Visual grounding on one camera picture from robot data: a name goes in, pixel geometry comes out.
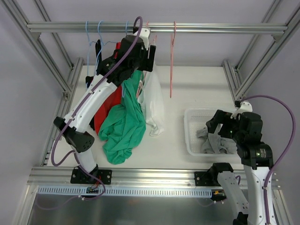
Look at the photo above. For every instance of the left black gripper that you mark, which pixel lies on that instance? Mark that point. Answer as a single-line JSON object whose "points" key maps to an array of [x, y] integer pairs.
{"points": [[148, 60]]}

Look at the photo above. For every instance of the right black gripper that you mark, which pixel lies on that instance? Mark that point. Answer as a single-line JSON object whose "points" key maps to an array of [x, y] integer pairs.
{"points": [[221, 124]]}

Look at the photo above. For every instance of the pink hanger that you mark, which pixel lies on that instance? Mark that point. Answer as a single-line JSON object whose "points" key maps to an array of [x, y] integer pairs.
{"points": [[143, 76], [171, 58]]}

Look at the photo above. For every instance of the grey tank top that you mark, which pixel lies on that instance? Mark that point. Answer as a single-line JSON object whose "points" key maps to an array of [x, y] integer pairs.
{"points": [[215, 144]]}

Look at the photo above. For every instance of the white tank top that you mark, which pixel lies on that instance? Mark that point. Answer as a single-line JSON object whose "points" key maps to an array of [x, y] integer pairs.
{"points": [[152, 104]]}

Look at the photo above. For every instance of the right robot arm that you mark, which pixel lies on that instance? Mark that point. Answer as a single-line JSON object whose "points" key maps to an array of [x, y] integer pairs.
{"points": [[257, 160]]}

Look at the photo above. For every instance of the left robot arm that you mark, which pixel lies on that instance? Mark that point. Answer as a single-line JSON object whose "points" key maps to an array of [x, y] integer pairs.
{"points": [[73, 126]]}

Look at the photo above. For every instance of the blue hanger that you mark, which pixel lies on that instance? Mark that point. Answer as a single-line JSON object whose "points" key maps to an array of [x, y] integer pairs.
{"points": [[90, 77], [127, 28], [100, 37]]}

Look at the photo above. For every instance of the black tank top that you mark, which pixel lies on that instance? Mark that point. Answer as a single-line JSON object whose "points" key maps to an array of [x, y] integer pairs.
{"points": [[98, 50]]}

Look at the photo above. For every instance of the red tank top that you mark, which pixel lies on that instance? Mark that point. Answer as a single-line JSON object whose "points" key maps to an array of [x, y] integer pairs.
{"points": [[103, 111]]}

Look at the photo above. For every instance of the blue hanger leftmost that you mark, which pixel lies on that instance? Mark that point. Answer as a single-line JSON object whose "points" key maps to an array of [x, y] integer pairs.
{"points": [[90, 77]]}

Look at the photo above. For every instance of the green tank top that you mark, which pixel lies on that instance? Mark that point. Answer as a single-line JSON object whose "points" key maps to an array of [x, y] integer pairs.
{"points": [[125, 125]]}

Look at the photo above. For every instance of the white plastic basket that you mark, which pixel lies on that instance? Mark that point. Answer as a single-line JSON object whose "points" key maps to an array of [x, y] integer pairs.
{"points": [[195, 119]]}

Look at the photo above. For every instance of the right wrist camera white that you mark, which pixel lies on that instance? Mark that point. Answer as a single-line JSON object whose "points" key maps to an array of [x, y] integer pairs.
{"points": [[241, 107]]}

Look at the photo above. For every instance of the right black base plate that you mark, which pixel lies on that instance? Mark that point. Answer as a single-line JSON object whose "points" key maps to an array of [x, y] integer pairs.
{"points": [[205, 179]]}

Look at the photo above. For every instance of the aluminium hanging rail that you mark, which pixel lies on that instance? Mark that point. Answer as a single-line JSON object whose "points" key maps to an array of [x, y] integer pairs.
{"points": [[119, 27]]}

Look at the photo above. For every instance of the white slotted cable duct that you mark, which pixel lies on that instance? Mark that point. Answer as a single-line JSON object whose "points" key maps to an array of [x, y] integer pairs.
{"points": [[125, 191]]}

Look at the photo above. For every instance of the front aluminium rail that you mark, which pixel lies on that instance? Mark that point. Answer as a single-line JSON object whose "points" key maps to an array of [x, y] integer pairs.
{"points": [[121, 177]]}

